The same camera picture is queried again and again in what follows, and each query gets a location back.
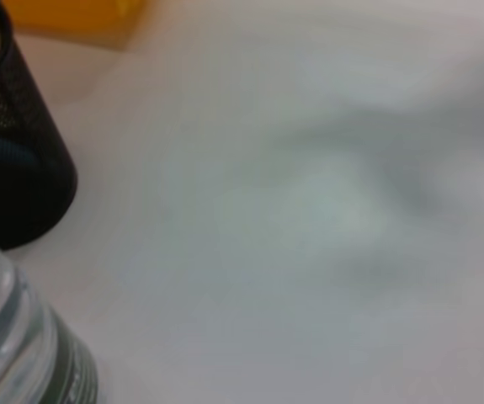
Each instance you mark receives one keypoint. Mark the clear green-label water bottle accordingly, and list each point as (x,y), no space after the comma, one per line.
(22,345)

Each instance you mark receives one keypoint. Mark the yellow plastic bin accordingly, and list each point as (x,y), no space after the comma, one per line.
(77,21)

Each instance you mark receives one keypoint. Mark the black mesh pen holder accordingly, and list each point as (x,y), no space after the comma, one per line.
(18,189)

